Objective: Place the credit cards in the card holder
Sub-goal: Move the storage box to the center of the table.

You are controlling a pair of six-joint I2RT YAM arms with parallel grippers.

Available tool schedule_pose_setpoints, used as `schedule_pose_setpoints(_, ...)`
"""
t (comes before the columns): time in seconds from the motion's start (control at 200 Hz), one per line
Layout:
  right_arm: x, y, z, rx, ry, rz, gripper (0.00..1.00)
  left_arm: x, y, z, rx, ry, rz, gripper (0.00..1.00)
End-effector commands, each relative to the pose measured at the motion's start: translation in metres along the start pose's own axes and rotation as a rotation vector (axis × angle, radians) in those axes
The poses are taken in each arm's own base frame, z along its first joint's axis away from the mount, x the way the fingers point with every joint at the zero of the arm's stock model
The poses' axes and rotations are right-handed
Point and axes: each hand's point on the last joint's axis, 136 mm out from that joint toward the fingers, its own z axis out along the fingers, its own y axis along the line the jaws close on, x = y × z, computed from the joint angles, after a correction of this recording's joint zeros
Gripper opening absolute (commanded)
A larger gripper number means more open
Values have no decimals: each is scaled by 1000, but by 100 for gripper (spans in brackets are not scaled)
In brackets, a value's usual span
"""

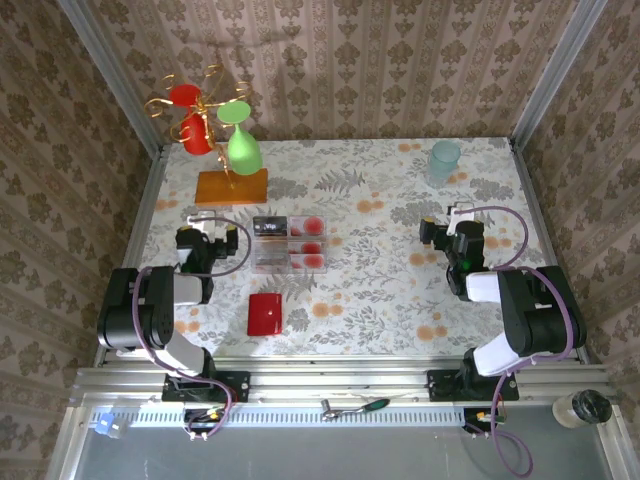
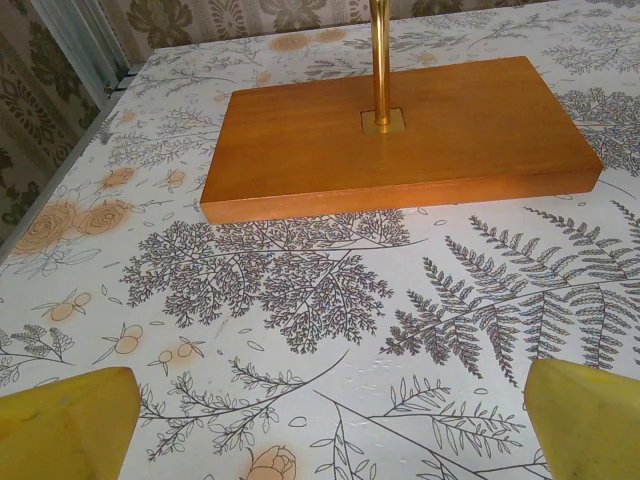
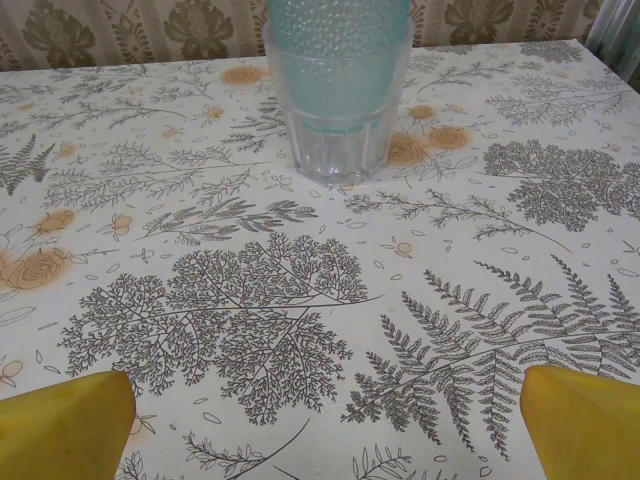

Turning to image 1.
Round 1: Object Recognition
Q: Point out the clear acrylic card stand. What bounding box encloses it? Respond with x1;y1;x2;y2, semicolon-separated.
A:
251;214;330;275

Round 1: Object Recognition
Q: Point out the red card holder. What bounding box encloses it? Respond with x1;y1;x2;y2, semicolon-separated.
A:
246;292;285;337

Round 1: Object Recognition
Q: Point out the pale blue plastic cup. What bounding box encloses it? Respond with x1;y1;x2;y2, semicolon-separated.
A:
425;139;462;190

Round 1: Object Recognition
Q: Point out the green wine glass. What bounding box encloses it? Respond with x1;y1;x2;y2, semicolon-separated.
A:
216;99;264;176

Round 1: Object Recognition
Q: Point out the red wine glass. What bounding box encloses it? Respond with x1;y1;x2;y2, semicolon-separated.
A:
168;83;214;155

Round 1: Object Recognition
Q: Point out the black connector block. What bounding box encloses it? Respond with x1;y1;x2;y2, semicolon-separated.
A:
182;407;227;435
462;407;502;435

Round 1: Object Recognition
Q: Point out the aluminium front beam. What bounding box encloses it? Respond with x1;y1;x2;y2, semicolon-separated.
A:
69;357;624;407

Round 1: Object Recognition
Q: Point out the ratchet wrench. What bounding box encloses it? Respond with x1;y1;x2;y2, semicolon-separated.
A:
320;396;392;421

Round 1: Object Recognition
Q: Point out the jar with black lid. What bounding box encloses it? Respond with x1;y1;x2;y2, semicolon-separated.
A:
551;389;614;430

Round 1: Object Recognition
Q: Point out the blue and white connector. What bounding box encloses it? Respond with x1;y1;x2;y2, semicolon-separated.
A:
92;412;126;440

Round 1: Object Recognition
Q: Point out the grey metal shelf panel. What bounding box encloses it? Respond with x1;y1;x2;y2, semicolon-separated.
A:
47;404;640;480

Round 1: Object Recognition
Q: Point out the purple cable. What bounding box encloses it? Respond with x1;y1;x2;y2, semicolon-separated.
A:
462;205;574;476
132;217;251;442

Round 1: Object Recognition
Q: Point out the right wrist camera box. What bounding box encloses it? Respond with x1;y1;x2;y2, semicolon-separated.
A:
446;202;476;236

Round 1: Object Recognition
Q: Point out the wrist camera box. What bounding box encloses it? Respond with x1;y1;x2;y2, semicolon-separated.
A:
446;202;476;236
186;210;222;239

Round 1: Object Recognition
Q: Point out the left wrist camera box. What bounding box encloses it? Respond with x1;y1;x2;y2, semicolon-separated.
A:
186;210;222;239

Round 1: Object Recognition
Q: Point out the aluminium table side rail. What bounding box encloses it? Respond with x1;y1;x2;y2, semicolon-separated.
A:
508;139;592;364
93;145;167;367

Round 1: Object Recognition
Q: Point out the gold wire rack wooden base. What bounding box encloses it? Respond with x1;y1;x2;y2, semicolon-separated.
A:
143;63;270;206

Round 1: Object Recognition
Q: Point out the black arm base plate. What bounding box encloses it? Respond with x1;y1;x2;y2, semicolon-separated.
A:
162;370;251;404
427;369;520;402

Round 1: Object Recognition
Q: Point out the aluminium corner post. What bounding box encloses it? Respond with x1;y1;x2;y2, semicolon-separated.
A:
55;0;165;151
508;0;609;151

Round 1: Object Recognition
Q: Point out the slotted cable duct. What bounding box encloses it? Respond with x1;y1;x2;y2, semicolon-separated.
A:
132;403;469;427

